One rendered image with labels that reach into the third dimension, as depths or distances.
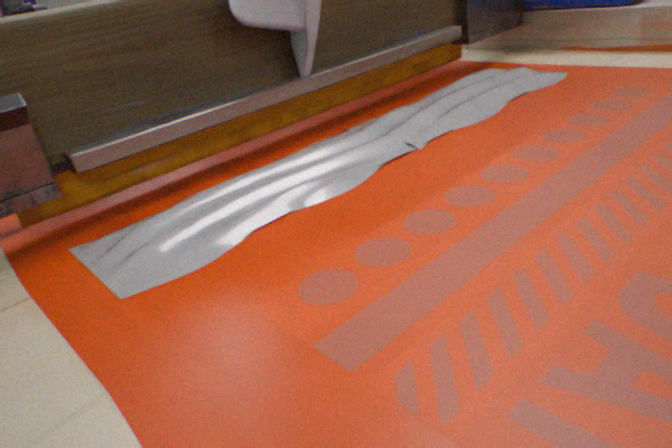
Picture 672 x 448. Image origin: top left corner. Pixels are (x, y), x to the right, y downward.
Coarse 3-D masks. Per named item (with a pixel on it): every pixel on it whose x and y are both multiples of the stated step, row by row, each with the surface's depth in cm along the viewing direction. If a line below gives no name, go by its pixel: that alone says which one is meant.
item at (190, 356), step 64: (128, 192) 31; (192, 192) 30; (384, 192) 26; (64, 256) 25; (256, 256) 22; (320, 256) 21; (64, 320) 20; (128, 320) 19; (192, 320) 19; (256, 320) 18; (128, 384) 16; (192, 384) 16; (256, 384) 15; (320, 384) 15
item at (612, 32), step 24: (648, 0) 43; (528, 24) 49; (552, 24) 47; (576, 24) 45; (600, 24) 44; (624, 24) 43; (648, 24) 41; (480, 48) 53; (504, 48) 51; (528, 48) 49; (552, 48) 48; (576, 48) 46; (600, 48) 45; (624, 48) 43; (648, 48) 42
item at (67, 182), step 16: (448, 48) 46; (400, 64) 43; (352, 80) 40; (368, 80) 41; (304, 96) 37; (320, 96) 38; (256, 112) 35; (272, 112) 36; (208, 128) 33; (224, 128) 33; (240, 128) 34; (176, 144) 32; (192, 144) 32; (128, 160) 30; (144, 160) 30; (64, 176) 28; (80, 176) 28; (96, 176) 29; (112, 176) 29; (64, 192) 28
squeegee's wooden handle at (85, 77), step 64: (128, 0) 27; (192, 0) 29; (384, 0) 38; (448, 0) 43; (0, 64) 24; (64, 64) 26; (128, 64) 28; (192, 64) 30; (256, 64) 33; (320, 64) 36; (64, 128) 26; (128, 128) 28
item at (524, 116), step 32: (448, 64) 49; (480, 64) 47; (512, 64) 45; (544, 64) 44; (384, 96) 42; (416, 96) 41; (544, 96) 36; (576, 96) 35; (320, 128) 37; (480, 128) 32; (512, 128) 31; (480, 160) 27
